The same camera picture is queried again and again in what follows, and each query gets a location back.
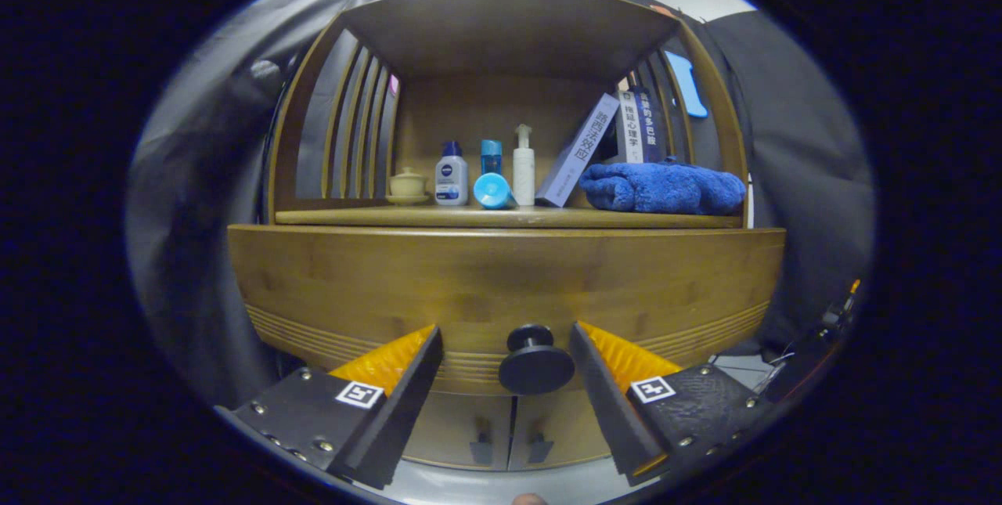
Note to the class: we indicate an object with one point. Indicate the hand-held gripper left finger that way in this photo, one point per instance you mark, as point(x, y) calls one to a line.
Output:
point(399, 399)

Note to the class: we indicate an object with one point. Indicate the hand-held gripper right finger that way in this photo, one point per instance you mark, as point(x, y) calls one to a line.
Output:
point(603, 399)

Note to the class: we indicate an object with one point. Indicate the black round drawer knob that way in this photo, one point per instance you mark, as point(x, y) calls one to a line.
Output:
point(536, 364)

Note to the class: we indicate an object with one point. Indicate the wooden drawer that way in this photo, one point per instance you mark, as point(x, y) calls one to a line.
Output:
point(501, 278)

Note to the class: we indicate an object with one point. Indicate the blue white cosmetic tube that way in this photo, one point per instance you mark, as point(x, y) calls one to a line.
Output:
point(493, 192)

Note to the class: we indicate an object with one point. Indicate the wooden cabinet door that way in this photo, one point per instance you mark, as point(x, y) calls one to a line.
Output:
point(567, 427)
point(454, 427)

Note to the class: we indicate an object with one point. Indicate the wooden countertop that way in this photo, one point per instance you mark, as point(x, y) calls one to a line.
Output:
point(548, 217)

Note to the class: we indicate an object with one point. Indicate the wooden cabinet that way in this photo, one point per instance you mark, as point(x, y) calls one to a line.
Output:
point(501, 27)

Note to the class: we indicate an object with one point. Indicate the beige lidded teacup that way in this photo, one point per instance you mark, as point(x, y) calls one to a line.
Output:
point(408, 185)

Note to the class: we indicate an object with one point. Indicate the black equipment with orange part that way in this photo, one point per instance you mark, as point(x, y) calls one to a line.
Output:
point(814, 348)

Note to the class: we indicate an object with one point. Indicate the blue towel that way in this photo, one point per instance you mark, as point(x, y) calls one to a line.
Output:
point(665, 188)

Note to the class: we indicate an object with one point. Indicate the white lotion bottle blue cap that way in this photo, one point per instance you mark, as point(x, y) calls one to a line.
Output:
point(451, 176)

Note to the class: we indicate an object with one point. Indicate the white pump bottle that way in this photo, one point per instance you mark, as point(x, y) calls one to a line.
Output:
point(524, 172)

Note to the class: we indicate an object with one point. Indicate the lavender book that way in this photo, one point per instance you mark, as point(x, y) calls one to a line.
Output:
point(579, 151)

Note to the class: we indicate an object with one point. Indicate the clear blue bottle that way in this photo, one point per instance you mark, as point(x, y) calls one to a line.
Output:
point(491, 156)

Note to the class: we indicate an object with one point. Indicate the dark blue book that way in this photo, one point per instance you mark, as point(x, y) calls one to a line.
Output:
point(653, 125)

